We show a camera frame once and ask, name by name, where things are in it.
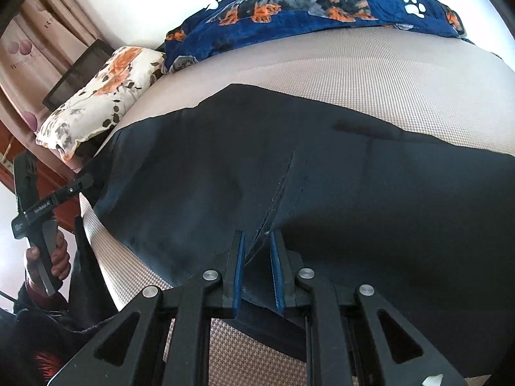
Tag black pants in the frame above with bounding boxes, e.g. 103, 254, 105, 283
85, 85, 514, 377

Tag person's dark sleeve forearm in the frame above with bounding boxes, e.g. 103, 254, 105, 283
1, 280, 118, 385

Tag person's left hand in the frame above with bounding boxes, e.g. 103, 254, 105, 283
24, 230, 71, 289

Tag floral orange white pillow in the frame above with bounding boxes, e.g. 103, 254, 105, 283
36, 46, 165, 162

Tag dark headboard panel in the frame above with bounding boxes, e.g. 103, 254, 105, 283
43, 39, 114, 112

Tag pink patterned curtain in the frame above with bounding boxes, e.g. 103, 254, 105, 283
1, 0, 102, 133

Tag beige woven mattress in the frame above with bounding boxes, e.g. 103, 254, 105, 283
81, 28, 514, 385

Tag blue dachshund print blanket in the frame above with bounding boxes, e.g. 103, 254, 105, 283
163, 0, 466, 72

